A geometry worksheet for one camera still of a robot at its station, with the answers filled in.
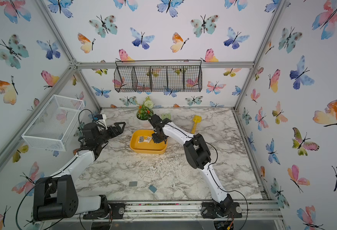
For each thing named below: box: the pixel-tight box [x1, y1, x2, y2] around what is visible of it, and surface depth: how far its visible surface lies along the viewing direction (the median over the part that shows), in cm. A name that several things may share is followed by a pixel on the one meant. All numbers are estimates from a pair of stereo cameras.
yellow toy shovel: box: [190, 115, 203, 135], surface depth 113 cm
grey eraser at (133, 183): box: [128, 181, 138, 187], surface depth 84 cm
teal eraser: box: [148, 184, 158, 194], surface depth 84 cm
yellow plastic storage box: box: [129, 129, 168, 155], surface depth 101 cm
